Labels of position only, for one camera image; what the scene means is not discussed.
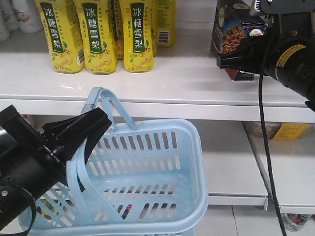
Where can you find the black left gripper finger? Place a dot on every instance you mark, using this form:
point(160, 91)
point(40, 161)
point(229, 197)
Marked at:
point(78, 128)
point(65, 152)

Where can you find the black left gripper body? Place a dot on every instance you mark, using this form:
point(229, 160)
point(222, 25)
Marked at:
point(32, 142)

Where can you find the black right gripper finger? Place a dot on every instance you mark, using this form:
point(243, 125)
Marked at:
point(246, 57)

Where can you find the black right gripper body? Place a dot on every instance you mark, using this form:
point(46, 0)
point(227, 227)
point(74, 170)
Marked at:
point(287, 47)

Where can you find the dark blue Chocofello cookie box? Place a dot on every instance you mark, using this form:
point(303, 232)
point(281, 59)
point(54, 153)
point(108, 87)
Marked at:
point(233, 22)

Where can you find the light blue plastic basket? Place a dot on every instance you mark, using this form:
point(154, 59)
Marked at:
point(155, 165)

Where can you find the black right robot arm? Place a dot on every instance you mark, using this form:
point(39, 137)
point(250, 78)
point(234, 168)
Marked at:
point(303, 84)

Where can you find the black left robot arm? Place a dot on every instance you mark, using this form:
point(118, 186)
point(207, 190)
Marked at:
point(35, 161)

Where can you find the white supermarket shelf unit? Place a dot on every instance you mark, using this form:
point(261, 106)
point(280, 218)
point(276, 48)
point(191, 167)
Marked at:
point(184, 83)

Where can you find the yellow labelled snack tub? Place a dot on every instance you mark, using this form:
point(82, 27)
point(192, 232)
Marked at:
point(280, 130)

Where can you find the dark soda bottle below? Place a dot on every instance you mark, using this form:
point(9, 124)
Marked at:
point(124, 210)

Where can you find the yellow pear drink bottle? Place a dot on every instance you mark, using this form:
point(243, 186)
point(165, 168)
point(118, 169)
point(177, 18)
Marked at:
point(63, 34)
point(97, 35)
point(166, 16)
point(138, 43)

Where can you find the white drink bottle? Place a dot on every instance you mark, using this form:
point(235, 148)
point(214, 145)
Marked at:
point(29, 19)

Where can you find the clear bottle bottom right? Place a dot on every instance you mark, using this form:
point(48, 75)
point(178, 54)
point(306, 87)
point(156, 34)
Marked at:
point(294, 222)

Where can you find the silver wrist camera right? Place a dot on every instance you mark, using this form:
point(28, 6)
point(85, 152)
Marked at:
point(281, 7)

